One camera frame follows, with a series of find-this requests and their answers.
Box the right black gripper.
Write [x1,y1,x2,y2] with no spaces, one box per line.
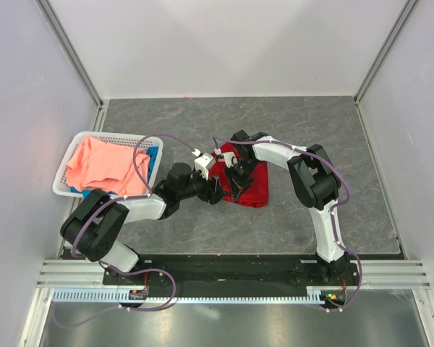
[224,158,260,202]

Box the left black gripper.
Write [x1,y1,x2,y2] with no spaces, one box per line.
[178,167,228,205]

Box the red cloth napkin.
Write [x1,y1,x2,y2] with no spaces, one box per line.
[210,142,269,208]

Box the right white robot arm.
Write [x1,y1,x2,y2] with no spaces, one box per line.
[224,130,346,285]

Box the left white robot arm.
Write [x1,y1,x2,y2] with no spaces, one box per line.
[60,163,227,284]

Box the blue cloth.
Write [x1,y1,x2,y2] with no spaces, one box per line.
[69,145,161,194]

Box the pink cloth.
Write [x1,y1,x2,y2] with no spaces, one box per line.
[64,134,152,196]

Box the white plastic basket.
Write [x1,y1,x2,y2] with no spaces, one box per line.
[53,132,163,198]

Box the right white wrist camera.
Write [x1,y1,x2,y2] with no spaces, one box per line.
[214,148,239,168]

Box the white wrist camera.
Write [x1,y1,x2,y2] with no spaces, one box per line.
[214,148,239,168]
[192,148,215,180]

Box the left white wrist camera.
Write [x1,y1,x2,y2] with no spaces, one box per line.
[192,148,215,180]

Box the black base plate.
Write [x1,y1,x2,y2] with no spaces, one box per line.
[103,254,359,295]

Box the slotted cable duct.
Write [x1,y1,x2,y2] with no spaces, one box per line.
[53,287,331,304]

